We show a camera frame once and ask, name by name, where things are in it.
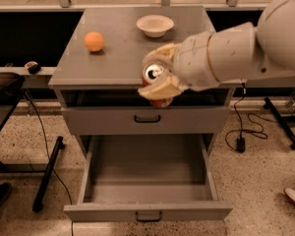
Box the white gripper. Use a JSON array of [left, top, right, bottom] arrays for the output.
[[138, 31, 219, 100]]

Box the red coke can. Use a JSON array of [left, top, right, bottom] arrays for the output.
[[142, 63, 172, 108]]

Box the orange fruit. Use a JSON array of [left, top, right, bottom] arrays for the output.
[[84, 31, 104, 52]]

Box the white bowl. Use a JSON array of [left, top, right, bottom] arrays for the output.
[[137, 15, 174, 38]]

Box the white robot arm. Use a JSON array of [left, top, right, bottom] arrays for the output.
[[138, 0, 295, 100]]

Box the open grey lower drawer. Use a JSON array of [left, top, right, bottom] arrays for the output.
[[64, 134, 232, 222]]

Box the black power cable left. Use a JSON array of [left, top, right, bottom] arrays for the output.
[[24, 90, 75, 236]]

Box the black stand leg right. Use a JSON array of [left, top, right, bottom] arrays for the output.
[[264, 97, 295, 150]]

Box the black bag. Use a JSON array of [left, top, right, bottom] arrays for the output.
[[0, 72, 25, 105]]

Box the black cable with adapter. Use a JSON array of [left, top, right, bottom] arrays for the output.
[[224, 82, 269, 153]]

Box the yellow black tape measure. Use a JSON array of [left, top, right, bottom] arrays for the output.
[[25, 61, 41, 74]]

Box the black table frame left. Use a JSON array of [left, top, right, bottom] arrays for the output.
[[0, 89, 65, 212]]

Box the grey upper drawer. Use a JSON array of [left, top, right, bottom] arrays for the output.
[[62, 106, 229, 135]]

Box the grey drawer cabinet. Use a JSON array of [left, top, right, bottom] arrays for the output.
[[49, 6, 234, 151]]

